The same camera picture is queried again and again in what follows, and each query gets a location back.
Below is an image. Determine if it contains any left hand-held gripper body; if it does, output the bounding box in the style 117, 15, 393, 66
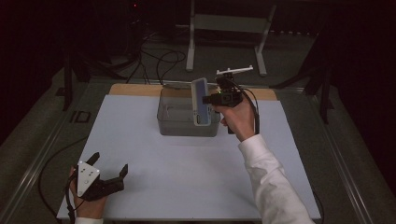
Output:
76, 161, 126, 203

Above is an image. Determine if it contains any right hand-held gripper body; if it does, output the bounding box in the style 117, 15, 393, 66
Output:
214, 64, 254, 108

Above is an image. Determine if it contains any phone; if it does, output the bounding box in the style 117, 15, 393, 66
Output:
190, 77, 213, 127

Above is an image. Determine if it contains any clear plastic container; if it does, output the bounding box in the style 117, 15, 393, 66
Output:
156, 82, 222, 138

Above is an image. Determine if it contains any person's left hand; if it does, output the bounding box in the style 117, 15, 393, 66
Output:
69, 167, 108, 219

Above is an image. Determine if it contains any person's right hand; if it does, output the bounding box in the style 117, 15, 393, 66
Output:
214, 99, 257, 143

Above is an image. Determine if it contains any person's left white sleeve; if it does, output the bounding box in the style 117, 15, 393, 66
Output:
74, 217, 105, 224

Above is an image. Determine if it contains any person's white sleeve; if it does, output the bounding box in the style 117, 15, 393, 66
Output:
74, 217, 105, 224
237, 133, 316, 224

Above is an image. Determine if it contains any white table mat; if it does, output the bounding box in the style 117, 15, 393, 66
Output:
56, 94, 322, 222

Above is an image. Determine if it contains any white metal stand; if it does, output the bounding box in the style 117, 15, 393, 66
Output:
185, 0, 277, 77

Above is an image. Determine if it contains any black metal stand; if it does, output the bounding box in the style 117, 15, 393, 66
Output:
270, 31, 336, 125
61, 46, 94, 112

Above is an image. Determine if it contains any person's right white sleeve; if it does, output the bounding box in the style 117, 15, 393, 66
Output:
237, 133, 316, 224

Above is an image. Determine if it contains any right hand-held gripper cable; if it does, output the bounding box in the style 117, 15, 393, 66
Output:
230, 77, 262, 135

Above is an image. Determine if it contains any hand-held gripper cable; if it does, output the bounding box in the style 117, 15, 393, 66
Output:
230, 77, 262, 135
37, 135, 90, 224

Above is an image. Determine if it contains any black rectangular floor bracket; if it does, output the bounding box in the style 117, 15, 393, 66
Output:
70, 109, 92, 124

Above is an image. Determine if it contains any left hand-held gripper cable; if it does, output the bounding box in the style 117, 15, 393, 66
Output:
37, 135, 90, 224

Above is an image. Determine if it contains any black floor cable loop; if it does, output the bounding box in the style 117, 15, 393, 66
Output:
155, 49, 188, 86

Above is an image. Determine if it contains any metal floor rail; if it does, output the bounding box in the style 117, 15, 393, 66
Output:
0, 78, 92, 223
306, 92, 375, 224

